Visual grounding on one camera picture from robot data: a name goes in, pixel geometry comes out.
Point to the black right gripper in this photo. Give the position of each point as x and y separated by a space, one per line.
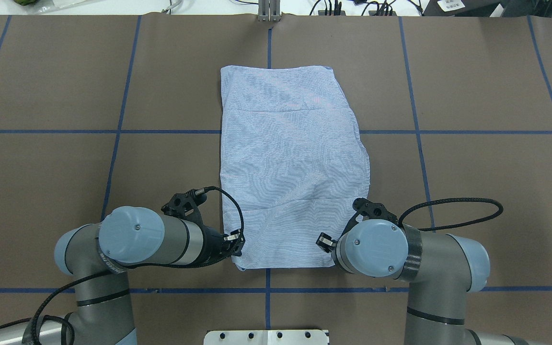
325 242

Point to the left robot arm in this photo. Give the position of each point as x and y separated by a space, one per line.
96 307

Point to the aluminium frame post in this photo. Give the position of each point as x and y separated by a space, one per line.
269 10

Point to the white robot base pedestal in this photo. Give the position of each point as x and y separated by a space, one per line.
268 337

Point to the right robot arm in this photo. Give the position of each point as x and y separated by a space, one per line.
440 269

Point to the light blue striped shirt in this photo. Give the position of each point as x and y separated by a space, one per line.
291 155

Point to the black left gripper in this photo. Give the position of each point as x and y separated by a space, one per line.
212 241

